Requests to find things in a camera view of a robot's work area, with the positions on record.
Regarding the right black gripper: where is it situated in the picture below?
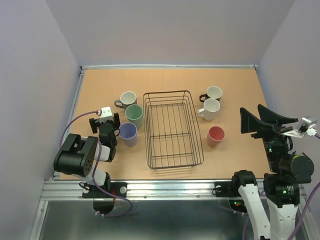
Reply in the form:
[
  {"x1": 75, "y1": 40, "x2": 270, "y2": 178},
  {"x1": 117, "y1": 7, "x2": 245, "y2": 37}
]
[{"x1": 239, "y1": 102, "x2": 298, "y2": 172}]

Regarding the purple plastic cup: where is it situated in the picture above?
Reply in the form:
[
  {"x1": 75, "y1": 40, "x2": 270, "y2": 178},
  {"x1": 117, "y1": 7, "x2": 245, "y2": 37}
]
[{"x1": 119, "y1": 122, "x2": 138, "y2": 147}]

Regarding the green plastic cup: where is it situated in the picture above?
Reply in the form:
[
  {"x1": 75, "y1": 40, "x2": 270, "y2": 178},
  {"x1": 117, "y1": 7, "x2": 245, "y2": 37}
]
[{"x1": 125, "y1": 104, "x2": 144, "y2": 129}]

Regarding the grey mug white inside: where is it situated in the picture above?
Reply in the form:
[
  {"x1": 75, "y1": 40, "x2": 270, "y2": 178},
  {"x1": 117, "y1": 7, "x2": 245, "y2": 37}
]
[{"x1": 114, "y1": 91, "x2": 137, "y2": 110}]

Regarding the red plastic cup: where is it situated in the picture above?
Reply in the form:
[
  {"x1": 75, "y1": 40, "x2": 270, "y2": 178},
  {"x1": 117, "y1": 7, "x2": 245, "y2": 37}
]
[{"x1": 206, "y1": 126, "x2": 225, "y2": 147}]

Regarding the white faceted mug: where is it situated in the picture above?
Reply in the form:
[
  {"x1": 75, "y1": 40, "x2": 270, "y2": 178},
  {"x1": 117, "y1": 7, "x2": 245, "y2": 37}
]
[{"x1": 197, "y1": 98, "x2": 221, "y2": 121}]

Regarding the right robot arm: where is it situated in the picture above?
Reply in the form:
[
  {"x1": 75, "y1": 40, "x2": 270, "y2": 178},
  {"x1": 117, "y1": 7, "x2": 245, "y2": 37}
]
[{"x1": 230, "y1": 104, "x2": 318, "y2": 240}]

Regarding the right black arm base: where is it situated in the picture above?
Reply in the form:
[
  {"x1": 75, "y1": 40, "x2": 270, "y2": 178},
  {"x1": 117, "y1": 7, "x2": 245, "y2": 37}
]
[{"x1": 212, "y1": 181, "x2": 240, "y2": 198}]

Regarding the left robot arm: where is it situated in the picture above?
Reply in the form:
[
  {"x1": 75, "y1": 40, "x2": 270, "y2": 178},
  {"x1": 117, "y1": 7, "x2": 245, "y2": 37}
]
[{"x1": 53, "y1": 110, "x2": 121, "y2": 197}]

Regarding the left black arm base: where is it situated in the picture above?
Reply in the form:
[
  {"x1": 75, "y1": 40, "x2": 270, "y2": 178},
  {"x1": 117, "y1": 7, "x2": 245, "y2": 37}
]
[{"x1": 81, "y1": 181, "x2": 128, "y2": 200}]

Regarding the black mug white inside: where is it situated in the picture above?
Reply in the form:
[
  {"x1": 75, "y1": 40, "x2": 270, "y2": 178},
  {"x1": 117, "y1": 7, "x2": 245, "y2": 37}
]
[{"x1": 199, "y1": 86, "x2": 223, "y2": 103}]

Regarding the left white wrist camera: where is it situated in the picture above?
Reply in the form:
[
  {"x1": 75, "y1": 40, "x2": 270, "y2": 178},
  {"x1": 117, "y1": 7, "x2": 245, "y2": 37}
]
[{"x1": 98, "y1": 106, "x2": 113, "y2": 124}]

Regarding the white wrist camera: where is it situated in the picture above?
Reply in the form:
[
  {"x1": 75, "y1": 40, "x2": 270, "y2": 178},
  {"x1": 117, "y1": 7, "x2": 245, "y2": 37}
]
[
  {"x1": 98, "y1": 106, "x2": 113, "y2": 124},
  {"x1": 285, "y1": 116, "x2": 318, "y2": 138}
]

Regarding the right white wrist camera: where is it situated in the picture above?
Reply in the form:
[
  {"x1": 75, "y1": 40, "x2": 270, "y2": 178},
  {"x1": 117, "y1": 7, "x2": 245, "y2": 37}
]
[{"x1": 285, "y1": 116, "x2": 318, "y2": 138}]

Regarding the black wire dish rack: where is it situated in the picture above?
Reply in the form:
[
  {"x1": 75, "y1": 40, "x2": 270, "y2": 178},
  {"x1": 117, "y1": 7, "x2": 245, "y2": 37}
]
[{"x1": 143, "y1": 90, "x2": 204, "y2": 170}]

